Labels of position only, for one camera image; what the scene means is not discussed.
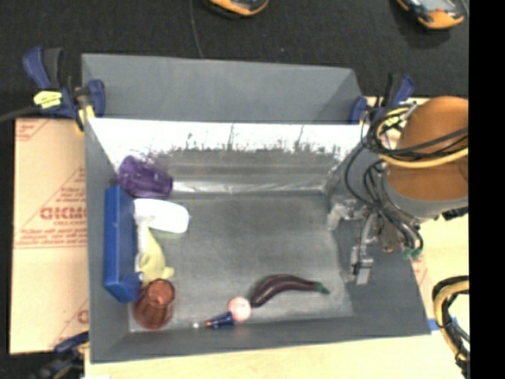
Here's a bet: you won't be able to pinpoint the black cylinder on white bracket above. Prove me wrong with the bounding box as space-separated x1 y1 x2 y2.
440 207 469 223

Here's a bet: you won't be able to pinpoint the grey metal bin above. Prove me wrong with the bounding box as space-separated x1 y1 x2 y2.
80 52 432 364

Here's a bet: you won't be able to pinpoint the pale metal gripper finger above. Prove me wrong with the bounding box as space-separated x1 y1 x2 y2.
354 257 375 287
350 244 366 276

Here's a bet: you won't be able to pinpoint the blue flat box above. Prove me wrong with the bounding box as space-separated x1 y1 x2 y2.
103 184 144 304

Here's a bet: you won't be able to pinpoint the small blue tool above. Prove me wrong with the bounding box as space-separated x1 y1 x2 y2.
191 310 236 331

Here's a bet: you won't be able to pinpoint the clear purple cup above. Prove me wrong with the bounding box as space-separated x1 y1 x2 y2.
116 155 174 200

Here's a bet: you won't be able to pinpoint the purple toy eggplant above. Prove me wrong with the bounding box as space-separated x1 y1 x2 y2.
248 273 331 309

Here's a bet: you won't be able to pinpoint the clear red-brown cup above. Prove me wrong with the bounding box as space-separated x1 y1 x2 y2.
131 278 177 331

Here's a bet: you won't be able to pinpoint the brown cardboard board, red print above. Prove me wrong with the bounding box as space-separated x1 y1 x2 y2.
8 117 92 355

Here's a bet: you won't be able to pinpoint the pink ball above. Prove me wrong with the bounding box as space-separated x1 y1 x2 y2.
226 295 253 324

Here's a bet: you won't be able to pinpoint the pale yellow toy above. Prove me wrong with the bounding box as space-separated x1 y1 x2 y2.
135 223 177 286

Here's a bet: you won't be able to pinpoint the white spray bottle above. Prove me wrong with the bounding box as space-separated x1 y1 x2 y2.
133 198 191 235

